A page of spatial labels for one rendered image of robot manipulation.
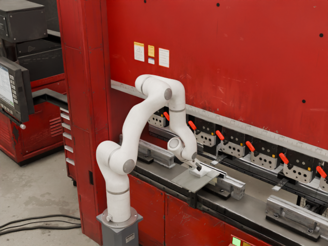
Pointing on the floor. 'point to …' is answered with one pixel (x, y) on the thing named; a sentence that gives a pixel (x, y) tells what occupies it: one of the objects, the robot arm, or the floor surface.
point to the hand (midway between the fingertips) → (195, 166)
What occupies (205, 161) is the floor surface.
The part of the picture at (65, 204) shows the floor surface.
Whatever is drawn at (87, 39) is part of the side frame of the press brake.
